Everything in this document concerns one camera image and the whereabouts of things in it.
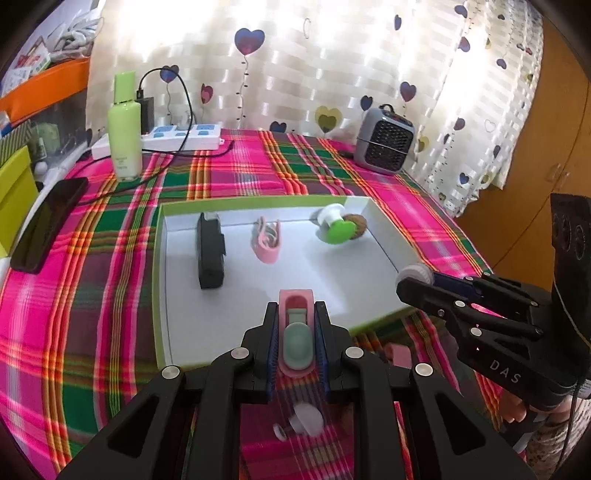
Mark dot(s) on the white and green spool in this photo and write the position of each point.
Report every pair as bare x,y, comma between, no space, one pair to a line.
334,228

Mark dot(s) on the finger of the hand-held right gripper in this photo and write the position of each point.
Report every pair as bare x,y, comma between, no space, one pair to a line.
425,295
455,285

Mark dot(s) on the green and white cardboard box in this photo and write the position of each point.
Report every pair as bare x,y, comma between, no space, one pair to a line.
323,277

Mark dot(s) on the printed cards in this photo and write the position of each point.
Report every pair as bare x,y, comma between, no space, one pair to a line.
25,60

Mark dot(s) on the heart print curtain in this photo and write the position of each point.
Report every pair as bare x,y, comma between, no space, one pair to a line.
323,60

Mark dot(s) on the white round knob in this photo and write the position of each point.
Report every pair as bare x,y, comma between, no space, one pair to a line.
307,417

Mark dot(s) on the white ribbed jar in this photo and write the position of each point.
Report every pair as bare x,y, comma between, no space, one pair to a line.
415,273

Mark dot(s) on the green white striped box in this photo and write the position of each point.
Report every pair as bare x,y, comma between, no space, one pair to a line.
14,143

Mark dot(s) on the white power strip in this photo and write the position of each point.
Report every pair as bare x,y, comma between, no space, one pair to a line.
184,136

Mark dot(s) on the grey space heater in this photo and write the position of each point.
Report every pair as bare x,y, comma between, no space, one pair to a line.
383,143

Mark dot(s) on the person's right forearm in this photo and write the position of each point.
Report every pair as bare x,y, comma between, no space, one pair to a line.
549,443

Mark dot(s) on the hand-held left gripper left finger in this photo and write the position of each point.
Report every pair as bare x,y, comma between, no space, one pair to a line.
273,360

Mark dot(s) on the black rectangular case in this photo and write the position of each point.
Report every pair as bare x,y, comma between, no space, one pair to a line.
210,254

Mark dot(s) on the pink clip with grey button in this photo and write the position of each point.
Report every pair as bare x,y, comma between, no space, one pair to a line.
298,341

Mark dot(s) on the orange bin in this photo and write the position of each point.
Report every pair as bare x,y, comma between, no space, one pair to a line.
46,87

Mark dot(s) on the lime green box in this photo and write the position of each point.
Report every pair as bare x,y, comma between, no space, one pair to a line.
16,203

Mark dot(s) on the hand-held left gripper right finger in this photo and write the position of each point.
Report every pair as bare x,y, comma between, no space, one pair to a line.
322,360

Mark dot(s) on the pink green plaid tablecloth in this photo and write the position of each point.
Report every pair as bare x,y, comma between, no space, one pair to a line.
92,300

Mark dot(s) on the person's right hand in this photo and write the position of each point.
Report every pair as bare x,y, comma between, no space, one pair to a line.
515,408

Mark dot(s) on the brown walnut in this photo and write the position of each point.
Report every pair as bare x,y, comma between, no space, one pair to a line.
359,226

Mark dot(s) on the light green bottle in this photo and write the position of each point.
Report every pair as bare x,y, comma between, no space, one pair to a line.
124,138

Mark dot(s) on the black charger adapter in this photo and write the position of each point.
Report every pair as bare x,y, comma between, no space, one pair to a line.
147,115

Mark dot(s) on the black smartphone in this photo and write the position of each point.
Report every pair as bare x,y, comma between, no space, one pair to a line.
46,226

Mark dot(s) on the wooden cabinet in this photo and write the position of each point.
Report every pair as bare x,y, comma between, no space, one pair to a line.
521,207

